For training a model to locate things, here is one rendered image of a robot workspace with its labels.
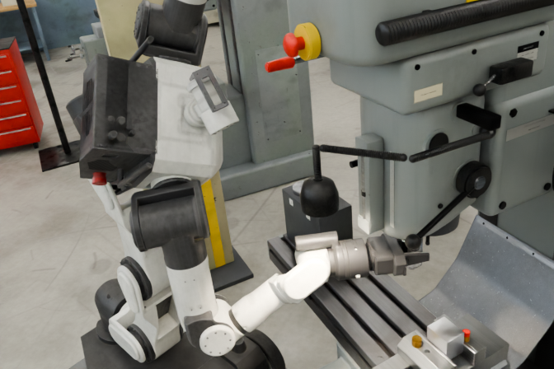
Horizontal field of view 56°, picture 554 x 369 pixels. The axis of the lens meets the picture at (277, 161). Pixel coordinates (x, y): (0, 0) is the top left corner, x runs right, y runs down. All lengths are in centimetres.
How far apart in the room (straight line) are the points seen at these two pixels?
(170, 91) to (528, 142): 73
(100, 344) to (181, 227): 115
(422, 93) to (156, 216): 55
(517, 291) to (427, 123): 70
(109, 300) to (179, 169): 102
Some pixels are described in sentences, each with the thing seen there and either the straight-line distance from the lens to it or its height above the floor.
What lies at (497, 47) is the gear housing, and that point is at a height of 171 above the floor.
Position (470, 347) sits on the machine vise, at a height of 106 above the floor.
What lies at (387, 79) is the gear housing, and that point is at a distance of 90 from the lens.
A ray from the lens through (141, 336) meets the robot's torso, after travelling 186.
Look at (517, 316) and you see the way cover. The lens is 153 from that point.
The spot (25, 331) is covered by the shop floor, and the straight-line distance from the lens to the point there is 329.
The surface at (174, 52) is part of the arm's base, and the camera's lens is 121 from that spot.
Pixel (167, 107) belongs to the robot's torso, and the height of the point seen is 161.
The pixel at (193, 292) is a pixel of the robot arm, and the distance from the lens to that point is 114.
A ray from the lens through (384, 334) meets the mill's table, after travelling 145.
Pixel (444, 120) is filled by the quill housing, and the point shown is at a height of 159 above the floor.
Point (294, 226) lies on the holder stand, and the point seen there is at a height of 102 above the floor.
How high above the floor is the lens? 198
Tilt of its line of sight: 27 degrees down
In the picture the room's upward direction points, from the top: 6 degrees counter-clockwise
